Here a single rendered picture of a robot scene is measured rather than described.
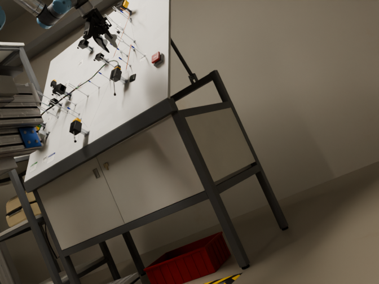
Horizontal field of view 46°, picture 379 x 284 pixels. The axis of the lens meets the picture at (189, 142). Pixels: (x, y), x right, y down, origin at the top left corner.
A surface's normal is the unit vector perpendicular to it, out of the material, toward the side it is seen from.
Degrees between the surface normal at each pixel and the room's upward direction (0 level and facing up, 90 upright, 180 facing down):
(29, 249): 90
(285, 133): 90
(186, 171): 90
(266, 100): 90
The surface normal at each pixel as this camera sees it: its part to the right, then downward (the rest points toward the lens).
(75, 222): -0.51, 0.15
